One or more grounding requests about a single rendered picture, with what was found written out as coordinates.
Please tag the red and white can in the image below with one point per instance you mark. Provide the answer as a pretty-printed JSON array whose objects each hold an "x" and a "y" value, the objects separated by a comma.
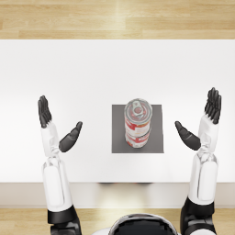
[
  {"x": 137, "y": 141},
  {"x": 138, "y": 114}
]

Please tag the dark round robot body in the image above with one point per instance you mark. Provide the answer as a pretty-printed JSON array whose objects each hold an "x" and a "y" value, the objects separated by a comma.
[{"x": 142, "y": 226}]

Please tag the dark grey square mat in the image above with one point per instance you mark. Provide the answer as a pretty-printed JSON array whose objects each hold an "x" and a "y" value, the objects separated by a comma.
[{"x": 156, "y": 137}]

